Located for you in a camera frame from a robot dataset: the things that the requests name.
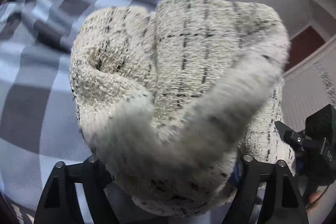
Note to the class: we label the blue checked bed sheet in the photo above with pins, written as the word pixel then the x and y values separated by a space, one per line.
pixel 39 56

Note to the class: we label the person's right hand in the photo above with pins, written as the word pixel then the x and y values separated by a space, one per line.
pixel 316 196

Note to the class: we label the red-brown door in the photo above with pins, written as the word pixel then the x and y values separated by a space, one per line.
pixel 304 45

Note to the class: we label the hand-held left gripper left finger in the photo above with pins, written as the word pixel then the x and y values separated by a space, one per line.
pixel 89 174

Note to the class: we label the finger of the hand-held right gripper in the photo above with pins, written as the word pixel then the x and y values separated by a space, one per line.
pixel 291 137

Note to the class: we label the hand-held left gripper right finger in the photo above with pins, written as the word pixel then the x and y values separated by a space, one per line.
pixel 248 176

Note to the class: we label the cream plaid jacket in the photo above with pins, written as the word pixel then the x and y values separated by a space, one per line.
pixel 183 56

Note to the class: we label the white patterned door panel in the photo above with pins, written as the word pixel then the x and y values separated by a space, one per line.
pixel 315 87

